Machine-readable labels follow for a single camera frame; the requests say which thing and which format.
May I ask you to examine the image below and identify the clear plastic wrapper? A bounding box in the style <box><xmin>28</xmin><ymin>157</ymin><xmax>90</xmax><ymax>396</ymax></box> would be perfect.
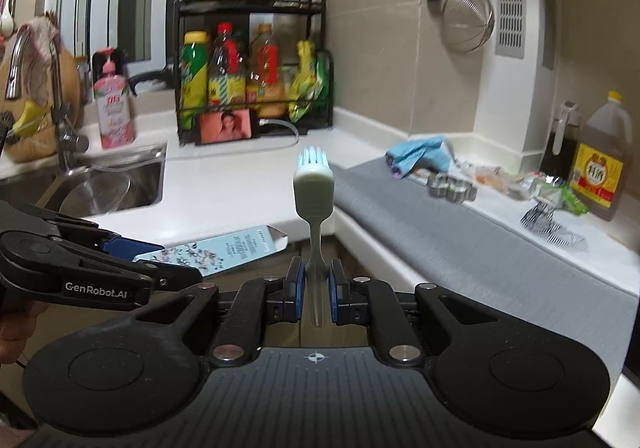
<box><xmin>452</xmin><ymin>160</ymin><xmax>551</xmax><ymax>201</ymax></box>

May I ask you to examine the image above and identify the yellow green plastic bottle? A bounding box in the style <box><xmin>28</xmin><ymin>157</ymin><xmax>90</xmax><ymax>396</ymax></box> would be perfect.
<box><xmin>180</xmin><ymin>30</ymin><xmax>210</xmax><ymax>129</ymax></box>

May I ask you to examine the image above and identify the person's left hand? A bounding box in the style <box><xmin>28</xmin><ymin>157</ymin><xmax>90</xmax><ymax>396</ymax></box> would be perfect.
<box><xmin>0</xmin><ymin>302</ymin><xmax>51</xmax><ymax>367</ymax></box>

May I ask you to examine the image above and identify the steel pot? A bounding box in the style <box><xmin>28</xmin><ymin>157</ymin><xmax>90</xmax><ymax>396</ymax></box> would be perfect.
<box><xmin>60</xmin><ymin>168</ymin><xmax>135</xmax><ymax>215</ymax></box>

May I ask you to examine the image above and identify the light blue cloth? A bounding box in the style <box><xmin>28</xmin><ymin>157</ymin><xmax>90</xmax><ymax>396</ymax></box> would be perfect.
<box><xmin>385</xmin><ymin>137</ymin><xmax>454</xmax><ymax>179</ymax></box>

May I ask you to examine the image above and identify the red label sauce bottle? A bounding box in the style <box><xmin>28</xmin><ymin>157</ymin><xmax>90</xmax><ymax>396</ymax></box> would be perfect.
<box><xmin>207</xmin><ymin>23</ymin><xmax>246</xmax><ymax>106</ymax></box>

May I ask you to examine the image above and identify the black white striped wrapper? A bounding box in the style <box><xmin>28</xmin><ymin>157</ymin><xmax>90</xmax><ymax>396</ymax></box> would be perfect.
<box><xmin>520</xmin><ymin>200</ymin><xmax>592</xmax><ymax>250</ymax></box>

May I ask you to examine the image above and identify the portrait photo card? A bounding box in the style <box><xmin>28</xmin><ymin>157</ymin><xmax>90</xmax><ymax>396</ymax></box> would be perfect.
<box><xmin>200</xmin><ymin>109</ymin><xmax>253</xmax><ymax>145</ymax></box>

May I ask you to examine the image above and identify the dark sauce bottle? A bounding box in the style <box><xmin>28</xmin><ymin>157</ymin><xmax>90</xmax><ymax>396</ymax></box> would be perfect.
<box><xmin>540</xmin><ymin>100</ymin><xmax>581</xmax><ymax>184</ymax></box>

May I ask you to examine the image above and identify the steel faucet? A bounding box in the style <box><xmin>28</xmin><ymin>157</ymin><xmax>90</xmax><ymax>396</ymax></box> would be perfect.
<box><xmin>5</xmin><ymin>25</ymin><xmax>91</xmax><ymax>174</ymax></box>

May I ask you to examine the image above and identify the steel sink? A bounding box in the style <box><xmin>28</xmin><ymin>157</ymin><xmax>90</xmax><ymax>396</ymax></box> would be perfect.
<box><xmin>0</xmin><ymin>143</ymin><xmax>168</xmax><ymax>220</ymax></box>

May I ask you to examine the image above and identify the yellow green packet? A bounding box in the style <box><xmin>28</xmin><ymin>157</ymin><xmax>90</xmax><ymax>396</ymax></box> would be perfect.
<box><xmin>287</xmin><ymin>40</ymin><xmax>334</xmax><ymax>124</ymax></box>

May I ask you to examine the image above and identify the tan wooden cutting board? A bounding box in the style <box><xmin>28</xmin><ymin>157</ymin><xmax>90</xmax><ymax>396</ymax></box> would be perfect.
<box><xmin>0</xmin><ymin>43</ymin><xmax>85</xmax><ymax>164</ymax></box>

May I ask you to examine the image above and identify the hanging white spoon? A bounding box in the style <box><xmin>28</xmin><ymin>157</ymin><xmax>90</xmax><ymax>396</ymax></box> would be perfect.
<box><xmin>0</xmin><ymin>0</ymin><xmax>16</xmax><ymax>36</ymax></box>

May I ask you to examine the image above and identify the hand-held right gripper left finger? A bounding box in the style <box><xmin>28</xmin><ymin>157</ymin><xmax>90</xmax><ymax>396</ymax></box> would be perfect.
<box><xmin>135</xmin><ymin>258</ymin><xmax>307</xmax><ymax>369</ymax></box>

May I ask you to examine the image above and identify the light blue printed carton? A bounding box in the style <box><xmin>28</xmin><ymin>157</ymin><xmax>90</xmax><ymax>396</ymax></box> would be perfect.
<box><xmin>134</xmin><ymin>224</ymin><xmax>290</xmax><ymax>279</ymax></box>

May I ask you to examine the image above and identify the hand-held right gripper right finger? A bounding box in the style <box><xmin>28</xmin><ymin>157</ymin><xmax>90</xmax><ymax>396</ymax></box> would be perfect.
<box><xmin>326</xmin><ymin>259</ymin><xmax>506</xmax><ymax>369</ymax></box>

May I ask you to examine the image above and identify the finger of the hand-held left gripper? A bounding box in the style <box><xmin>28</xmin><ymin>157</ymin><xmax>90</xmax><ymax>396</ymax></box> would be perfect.
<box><xmin>132</xmin><ymin>261</ymin><xmax>204</xmax><ymax>297</ymax></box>
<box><xmin>0</xmin><ymin>200</ymin><xmax>166</xmax><ymax>263</ymax></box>

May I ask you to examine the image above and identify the pale green dish brush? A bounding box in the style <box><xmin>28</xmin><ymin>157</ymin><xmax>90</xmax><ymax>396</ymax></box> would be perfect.
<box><xmin>291</xmin><ymin>146</ymin><xmax>335</xmax><ymax>329</ymax></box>

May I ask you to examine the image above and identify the grey counter mat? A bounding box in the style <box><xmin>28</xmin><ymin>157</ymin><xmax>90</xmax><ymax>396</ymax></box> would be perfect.
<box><xmin>330</xmin><ymin>160</ymin><xmax>640</xmax><ymax>325</ymax></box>

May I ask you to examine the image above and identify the clear hose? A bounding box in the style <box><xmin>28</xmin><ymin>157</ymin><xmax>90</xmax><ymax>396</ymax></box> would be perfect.
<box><xmin>259</xmin><ymin>119</ymin><xmax>302</xmax><ymax>150</ymax></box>

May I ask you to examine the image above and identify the steel mesh strainer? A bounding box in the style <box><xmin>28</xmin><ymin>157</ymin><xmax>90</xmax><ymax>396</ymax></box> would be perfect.
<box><xmin>441</xmin><ymin>0</ymin><xmax>496</xmax><ymax>54</ymax></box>

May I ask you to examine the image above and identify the pink cloth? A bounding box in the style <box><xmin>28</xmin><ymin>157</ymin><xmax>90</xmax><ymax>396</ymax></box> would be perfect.
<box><xmin>17</xmin><ymin>14</ymin><xmax>65</xmax><ymax>101</ymax></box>

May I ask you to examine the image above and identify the black wire rack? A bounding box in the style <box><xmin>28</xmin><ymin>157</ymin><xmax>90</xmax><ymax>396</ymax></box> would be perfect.
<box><xmin>174</xmin><ymin>0</ymin><xmax>335</xmax><ymax>147</ymax></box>

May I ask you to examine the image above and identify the yellow sponge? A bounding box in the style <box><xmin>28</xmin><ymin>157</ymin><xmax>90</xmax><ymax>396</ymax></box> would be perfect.
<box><xmin>12</xmin><ymin>100</ymin><xmax>53</xmax><ymax>139</ymax></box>

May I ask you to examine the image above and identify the metal cookie cutter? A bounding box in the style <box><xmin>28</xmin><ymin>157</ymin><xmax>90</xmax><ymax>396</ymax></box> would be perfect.
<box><xmin>426</xmin><ymin>173</ymin><xmax>481</xmax><ymax>203</ymax></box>

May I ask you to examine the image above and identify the pink soap pump bottle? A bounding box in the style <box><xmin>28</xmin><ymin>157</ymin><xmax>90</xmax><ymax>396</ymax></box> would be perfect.
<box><xmin>92</xmin><ymin>47</ymin><xmax>137</xmax><ymax>150</ymax></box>

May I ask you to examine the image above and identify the orange oil bottle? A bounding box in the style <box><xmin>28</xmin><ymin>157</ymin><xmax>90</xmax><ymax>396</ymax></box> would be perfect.
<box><xmin>246</xmin><ymin>24</ymin><xmax>282</xmax><ymax>115</ymax></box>

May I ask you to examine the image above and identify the large oil jug yellow label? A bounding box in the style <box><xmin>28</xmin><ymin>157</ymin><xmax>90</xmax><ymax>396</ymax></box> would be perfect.
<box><xmin>570</xmin><ymin>90</ymin><xmax>634</xmax><ymax>223</ymax></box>

